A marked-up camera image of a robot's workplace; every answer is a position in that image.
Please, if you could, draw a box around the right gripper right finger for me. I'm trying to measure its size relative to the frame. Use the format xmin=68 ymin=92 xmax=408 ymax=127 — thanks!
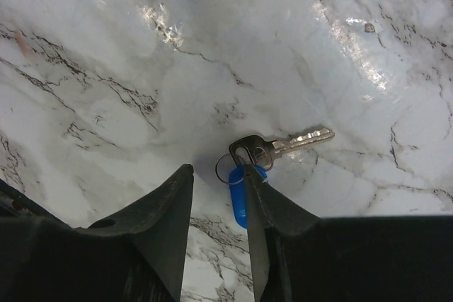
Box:
xmin=244 ymin=165 xmax=452 ymax=301

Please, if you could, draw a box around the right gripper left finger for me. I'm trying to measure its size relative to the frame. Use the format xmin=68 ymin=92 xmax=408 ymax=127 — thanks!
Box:
xmin=1 ymin=164 xmax=194 ymax=301

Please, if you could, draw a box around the key with blue tag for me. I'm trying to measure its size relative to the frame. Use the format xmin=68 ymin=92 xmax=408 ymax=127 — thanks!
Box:
xmin=214 ymin=127 xmax=336 ymax=228

